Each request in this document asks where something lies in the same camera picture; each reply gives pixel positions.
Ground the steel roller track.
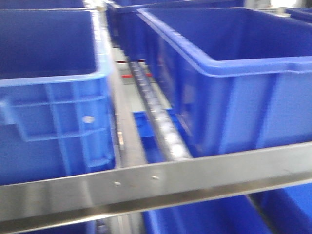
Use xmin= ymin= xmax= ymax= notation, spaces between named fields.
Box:
xmin=128 ymin=61 xmax=192 ymax=161

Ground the large blue crate right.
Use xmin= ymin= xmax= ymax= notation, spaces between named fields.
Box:
xmin=138 ymin=8 xmax=312 ymax=157

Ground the large blue crate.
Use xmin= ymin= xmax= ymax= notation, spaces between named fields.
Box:
xmin=138 ymin=8 xmax=312 ymax=157
xmin=0 ymin=9 xmax=115 ymax=185

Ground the large blue crate left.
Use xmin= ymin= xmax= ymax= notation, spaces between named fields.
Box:
xmin=0 ymin=9 xmax=115 ymax=185

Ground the steel front rack bar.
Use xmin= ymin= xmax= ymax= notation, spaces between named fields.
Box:
xmin=0 ymin=142 xmax=312 ymax=234

